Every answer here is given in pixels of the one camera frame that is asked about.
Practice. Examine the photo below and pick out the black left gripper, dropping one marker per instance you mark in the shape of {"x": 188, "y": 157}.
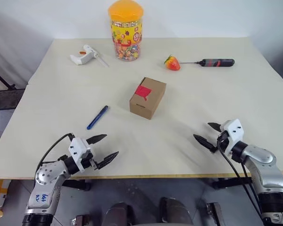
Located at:
{"x": 88, "y": 161}

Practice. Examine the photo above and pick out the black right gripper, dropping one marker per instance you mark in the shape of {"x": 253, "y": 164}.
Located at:
{"x": 222, "y": 144}

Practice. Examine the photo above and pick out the blue pen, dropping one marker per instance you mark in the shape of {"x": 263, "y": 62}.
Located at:
{"x": 97, "y": 117}

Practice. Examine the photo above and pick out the brown cardboard box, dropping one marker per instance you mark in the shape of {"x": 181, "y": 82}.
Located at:
{"x": 153, "y": 101}

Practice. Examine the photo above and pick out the red tape strip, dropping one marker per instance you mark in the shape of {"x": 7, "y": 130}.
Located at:
{"x": 143, "y": 91}

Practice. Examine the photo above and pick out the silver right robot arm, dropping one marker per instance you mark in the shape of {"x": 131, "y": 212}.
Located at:
{"x": 261, "y": 157}

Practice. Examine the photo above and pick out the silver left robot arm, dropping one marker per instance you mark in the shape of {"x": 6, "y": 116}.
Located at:
{"x": 47, "y": 179}

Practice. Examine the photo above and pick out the black table leg with caster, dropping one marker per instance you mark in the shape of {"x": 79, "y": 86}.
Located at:
{"x": 228, "y": 183}
{"x": 80, "y": 184}

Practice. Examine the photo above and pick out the dark rounded shape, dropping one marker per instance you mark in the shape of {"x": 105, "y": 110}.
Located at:
{"x": 120, "y": 214}
{"x": 175, "y": 212}

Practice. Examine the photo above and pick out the black and red screwdriver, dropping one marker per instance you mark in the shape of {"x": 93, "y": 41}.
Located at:
{"x": 217, "y": 62}

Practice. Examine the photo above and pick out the toy strawberry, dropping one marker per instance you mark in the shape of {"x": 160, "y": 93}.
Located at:
{"x": 173, "y": 64}

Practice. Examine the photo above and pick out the white glue gun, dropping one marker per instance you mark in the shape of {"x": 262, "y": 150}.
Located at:
{"x": 85, "y": 57}

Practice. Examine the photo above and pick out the black mesh seat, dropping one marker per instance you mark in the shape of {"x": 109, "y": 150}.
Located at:
{"x": 4, "y": 99}

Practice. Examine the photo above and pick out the candy jar with orange lid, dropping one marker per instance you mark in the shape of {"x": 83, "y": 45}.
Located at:
{"x": 126, "y": 35}

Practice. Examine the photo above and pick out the black tripod stand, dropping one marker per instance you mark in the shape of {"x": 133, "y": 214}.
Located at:
{"x": 0, "y": 77}

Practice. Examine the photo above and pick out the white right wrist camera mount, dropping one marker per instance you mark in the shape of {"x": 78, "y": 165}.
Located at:
{"x": 233, "y": 128}

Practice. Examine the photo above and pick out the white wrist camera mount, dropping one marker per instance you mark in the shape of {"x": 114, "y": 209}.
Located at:
{"x": 77, "y": 147}
{"x": 233, "y": 128}

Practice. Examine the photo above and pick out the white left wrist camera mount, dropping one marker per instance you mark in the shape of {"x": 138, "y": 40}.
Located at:
{"x": 77, "y": 147}

